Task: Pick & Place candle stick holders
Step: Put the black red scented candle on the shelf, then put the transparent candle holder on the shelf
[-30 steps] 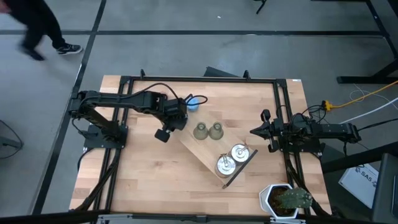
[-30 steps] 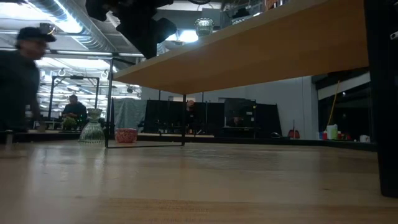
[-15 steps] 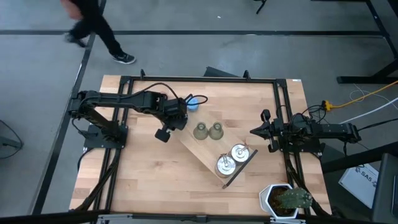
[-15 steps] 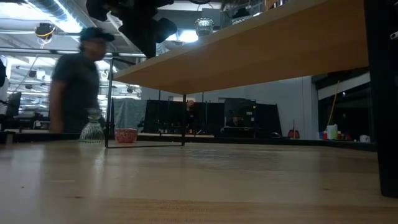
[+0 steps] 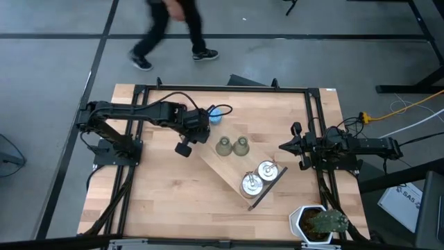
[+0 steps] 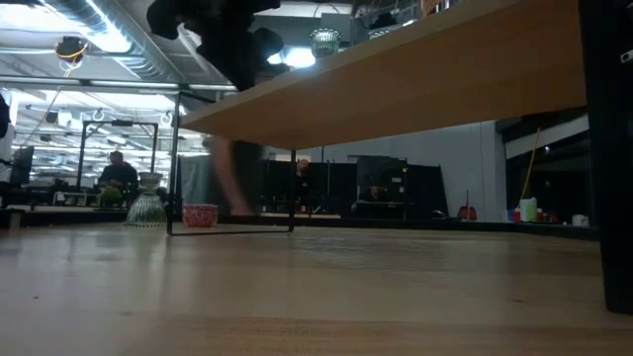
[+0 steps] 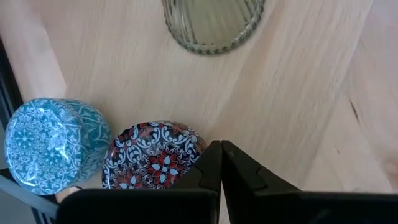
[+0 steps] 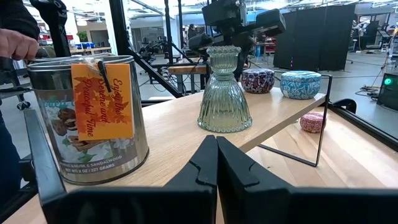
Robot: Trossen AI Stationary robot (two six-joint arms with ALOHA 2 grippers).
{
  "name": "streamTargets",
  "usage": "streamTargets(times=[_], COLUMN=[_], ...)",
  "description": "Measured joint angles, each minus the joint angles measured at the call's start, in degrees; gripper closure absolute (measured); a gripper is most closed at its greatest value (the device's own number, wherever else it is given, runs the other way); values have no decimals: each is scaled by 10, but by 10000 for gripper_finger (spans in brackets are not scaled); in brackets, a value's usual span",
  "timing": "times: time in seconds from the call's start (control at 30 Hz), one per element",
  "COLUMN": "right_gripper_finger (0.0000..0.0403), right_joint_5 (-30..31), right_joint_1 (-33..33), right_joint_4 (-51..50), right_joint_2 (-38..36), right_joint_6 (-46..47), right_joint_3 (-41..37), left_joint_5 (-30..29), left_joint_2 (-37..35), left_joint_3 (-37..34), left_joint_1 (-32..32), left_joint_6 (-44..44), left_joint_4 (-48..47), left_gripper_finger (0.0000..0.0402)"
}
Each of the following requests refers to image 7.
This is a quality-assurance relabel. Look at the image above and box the green ribbed glass candlestick holder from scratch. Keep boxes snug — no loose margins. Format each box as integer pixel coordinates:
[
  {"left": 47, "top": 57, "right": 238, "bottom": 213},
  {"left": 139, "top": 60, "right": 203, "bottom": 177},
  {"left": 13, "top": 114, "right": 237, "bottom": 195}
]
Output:
[{"left": 160, "top": 0, "right": 266, "bottom": 57}]

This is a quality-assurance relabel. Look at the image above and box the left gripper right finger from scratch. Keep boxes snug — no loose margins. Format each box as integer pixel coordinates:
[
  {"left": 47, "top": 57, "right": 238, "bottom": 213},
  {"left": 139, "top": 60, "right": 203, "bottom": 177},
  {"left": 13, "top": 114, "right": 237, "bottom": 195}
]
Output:
[{"left": 222, "top": 139, "right": 302, "bottom": 194}]

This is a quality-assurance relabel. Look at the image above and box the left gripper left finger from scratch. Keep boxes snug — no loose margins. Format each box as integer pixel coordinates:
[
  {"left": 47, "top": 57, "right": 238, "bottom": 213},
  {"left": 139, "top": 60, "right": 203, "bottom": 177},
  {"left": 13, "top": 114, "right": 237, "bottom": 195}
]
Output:
[{"left": 169, "top": 139, "right": 223, "bottom": 191}]

